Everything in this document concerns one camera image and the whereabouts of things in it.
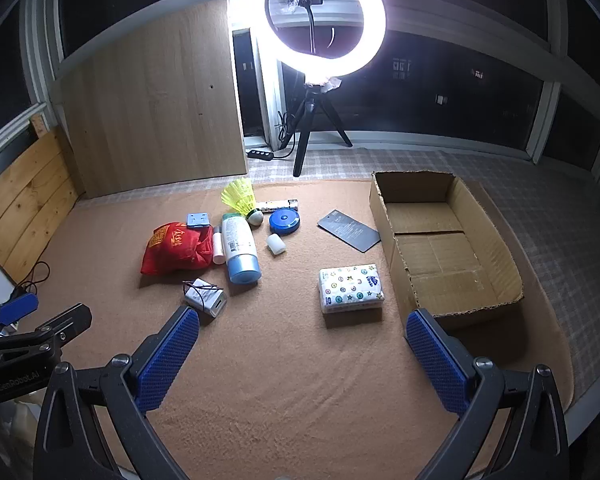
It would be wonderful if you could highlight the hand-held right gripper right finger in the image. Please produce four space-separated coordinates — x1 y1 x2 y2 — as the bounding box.
404 308 571 480

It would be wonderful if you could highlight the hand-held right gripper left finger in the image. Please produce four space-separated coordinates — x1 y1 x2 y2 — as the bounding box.
32 304 201 480

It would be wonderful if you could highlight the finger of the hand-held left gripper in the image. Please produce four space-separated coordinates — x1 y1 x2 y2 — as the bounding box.
0 302 93 361
0 292 40 341

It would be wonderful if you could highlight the cardboard box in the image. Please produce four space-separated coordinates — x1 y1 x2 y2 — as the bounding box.
369 170 526 331

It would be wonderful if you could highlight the red cloth bag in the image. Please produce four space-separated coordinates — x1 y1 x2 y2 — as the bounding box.
140 221 216 276

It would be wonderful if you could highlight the small pink white bottle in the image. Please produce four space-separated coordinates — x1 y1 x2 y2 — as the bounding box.
212 226 227 265

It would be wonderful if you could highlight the yellow plastic shuttlecock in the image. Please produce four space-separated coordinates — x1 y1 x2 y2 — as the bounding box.
221 177 265 226

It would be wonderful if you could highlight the pine plank panel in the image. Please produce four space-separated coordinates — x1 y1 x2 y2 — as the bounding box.
0 125 81 285

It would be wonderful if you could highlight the patterned tissue pack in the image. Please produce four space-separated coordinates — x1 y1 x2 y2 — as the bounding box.
318 263 386 316

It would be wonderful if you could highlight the large white blue bottle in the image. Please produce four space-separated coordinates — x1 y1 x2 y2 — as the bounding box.
221 213 262 284

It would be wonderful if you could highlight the black flat card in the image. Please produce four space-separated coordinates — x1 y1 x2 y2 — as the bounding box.
316 208 382 253

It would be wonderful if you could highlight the blue round case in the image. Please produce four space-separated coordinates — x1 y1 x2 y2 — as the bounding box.
269 210 302 236

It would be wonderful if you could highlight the plaid bed sheet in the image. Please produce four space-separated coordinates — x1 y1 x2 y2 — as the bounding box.
75 145 600 446

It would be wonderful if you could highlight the light wooden board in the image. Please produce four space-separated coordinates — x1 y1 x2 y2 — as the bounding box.
60 0 248 200

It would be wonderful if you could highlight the thin black cable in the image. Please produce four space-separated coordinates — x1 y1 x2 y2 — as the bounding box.
10 260 52 301

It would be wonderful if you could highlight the white wall charger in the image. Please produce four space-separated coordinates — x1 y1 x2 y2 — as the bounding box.
182 278 227 318

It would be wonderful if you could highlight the black power cable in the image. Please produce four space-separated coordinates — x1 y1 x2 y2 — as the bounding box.
273 109 301 159

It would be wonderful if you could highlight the white ring light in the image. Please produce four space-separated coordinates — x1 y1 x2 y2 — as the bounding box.
249 0 395 86

